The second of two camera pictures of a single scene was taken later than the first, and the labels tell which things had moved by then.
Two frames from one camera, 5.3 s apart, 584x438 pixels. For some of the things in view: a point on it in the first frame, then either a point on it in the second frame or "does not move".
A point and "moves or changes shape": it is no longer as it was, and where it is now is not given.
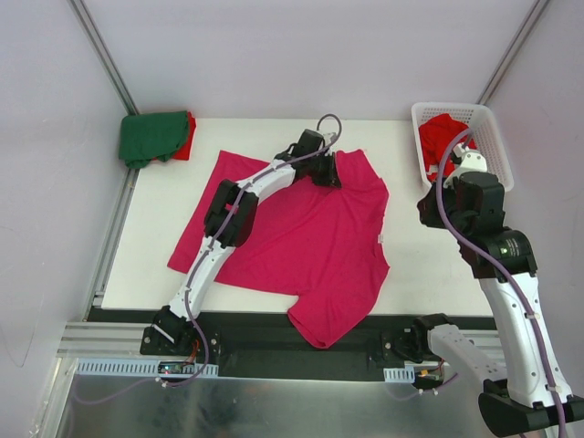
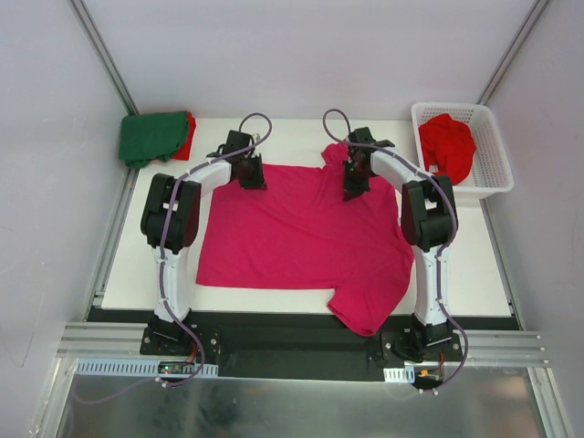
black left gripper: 328,172 to 252,178
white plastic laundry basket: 484,128 does not move
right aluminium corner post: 512,51 does not move
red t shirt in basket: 436,134 does not move
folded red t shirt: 184,151 does not move
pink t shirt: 318,246 moves or changes shape
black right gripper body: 429,210 to 351,183
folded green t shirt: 146,137 does not move
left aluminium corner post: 80,11 does not move
